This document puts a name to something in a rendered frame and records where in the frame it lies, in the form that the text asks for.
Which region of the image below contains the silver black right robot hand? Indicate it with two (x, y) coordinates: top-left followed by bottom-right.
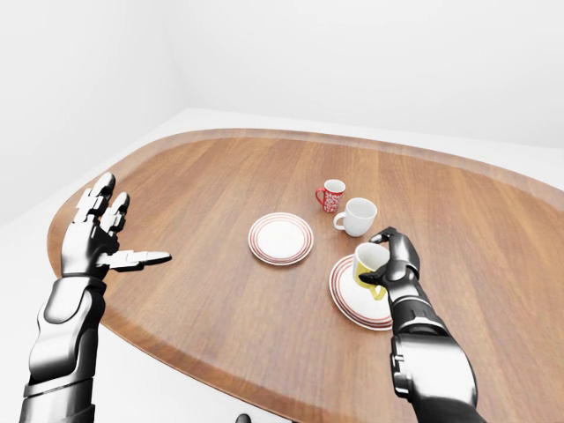
(358, 226), (421, 303)

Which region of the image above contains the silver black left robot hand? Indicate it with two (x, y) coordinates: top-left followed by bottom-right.
(60, 172), (173, 279)

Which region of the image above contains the yellow and white mug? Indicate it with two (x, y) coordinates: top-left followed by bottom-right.
(352, 241), (392, 301)

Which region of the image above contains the plain white mug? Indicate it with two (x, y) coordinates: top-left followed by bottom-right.
(332, 197), (378, 238)

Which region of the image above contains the white plate with red rings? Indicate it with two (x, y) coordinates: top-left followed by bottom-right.
(248, 212), (315, 266)
(328, 254), (394, 331)

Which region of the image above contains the red white patterned mug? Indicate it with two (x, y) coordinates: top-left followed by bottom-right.
(315, 178), (347, 214)

